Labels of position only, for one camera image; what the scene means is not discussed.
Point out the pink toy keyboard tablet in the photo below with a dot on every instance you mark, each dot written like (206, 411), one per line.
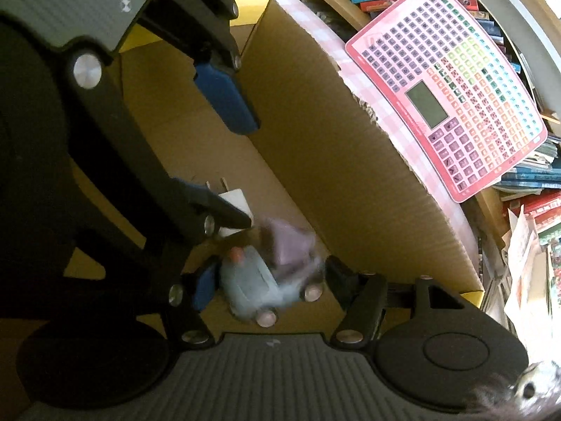
(438, 74)

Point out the stack of papers and books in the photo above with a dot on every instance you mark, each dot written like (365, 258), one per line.
(526, 272)

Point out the yellow cardboard box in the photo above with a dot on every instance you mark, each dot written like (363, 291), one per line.
(350, 162)

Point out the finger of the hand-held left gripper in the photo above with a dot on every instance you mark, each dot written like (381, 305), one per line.
(190, 187)
(228, 101)

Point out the white charger plug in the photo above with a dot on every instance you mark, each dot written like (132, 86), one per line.
(234, 197)

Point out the white frame wooden bookshelf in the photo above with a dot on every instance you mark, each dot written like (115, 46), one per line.
(504, 4)

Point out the grey furry plush toy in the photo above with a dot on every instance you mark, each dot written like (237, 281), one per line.
(539, 381)

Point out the red books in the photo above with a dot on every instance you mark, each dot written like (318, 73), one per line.
(543, 206)

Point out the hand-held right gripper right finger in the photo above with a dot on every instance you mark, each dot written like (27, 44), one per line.
(341, 281)

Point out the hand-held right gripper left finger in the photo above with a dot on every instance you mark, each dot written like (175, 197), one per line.
(205, 288)

